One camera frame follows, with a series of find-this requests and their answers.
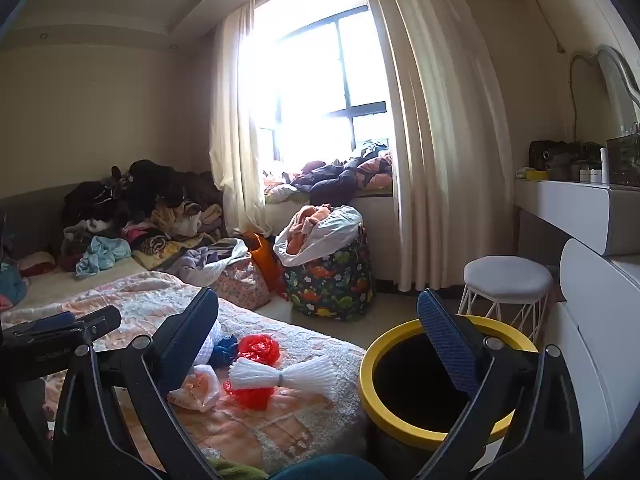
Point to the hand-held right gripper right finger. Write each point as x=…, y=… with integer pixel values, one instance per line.
x=450, y=342

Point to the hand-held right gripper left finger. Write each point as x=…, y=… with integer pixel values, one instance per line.
x=182, y=345

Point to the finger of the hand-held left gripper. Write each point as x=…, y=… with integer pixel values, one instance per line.
x=50, y=321
x=100, y=322

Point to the blue glove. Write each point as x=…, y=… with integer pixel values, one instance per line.
x=225, y=352

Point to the pink white wrapper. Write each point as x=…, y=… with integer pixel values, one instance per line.
x=200, y=390

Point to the yellow-rimmed black trash bin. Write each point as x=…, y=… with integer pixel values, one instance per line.
x=400, y=385

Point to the orange trash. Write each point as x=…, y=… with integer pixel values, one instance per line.
x=257, y=349

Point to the white foam net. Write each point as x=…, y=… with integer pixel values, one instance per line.
x=300, y=375

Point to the beige bed sheet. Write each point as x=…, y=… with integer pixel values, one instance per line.
x=65, y=285

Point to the teal patterned cloth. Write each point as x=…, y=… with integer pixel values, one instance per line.
x=10, y=285

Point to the red pillow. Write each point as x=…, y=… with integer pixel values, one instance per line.
x=37, y=262

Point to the light blue cloth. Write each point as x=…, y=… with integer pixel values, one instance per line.
x=105, y=255

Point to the pink floral storage bag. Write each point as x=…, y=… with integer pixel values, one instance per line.
x=240, y=285

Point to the lavender cloth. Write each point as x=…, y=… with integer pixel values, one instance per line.
x=195, y=262

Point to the grey bed headboard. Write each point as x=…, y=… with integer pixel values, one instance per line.
x=30, y=220

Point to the orange bag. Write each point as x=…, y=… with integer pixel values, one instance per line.
x=262, y=260

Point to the orange white fluffy blanket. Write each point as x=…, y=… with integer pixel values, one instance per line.
x=280, y=425

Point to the dinosaur print storage bag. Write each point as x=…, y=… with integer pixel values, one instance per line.
x=330, y=285

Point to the person's green jacket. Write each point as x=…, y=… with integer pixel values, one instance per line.
x=240, y=472

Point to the pile of dark clothes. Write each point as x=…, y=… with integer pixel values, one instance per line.
x=150, y=180

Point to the white plastic bag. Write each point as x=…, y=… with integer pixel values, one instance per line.
x=340, y=230

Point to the orange pink clothes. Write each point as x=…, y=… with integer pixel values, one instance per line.
x=305, y=225

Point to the person's teal trousers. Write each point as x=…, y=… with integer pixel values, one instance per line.
x=330, y=467

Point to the white dressing table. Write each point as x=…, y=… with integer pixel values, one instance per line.
x=560, y=205

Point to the wide cream curtain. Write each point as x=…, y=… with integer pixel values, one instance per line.
x=440, y=160

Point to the yellow flat box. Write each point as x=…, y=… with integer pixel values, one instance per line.
x=537, y=175

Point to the heap of clothes on sill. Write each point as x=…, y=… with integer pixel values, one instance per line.
x=340, y=172

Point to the dark camouflage bag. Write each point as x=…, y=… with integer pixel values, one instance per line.
x=560, y=157

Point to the narrow cream curtain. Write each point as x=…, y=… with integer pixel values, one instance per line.
x=235, y=135

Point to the small white jars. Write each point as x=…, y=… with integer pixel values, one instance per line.
x=590, y=175

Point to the white bottle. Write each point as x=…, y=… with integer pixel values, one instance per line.
x=604, y=165

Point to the clear cosmetics organizer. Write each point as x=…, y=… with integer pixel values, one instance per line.
x=625, y=160

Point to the black framed window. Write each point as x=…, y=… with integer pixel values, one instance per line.
x=350, y=60

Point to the wavy framed mirror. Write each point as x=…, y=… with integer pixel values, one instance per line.
x=620, y=75

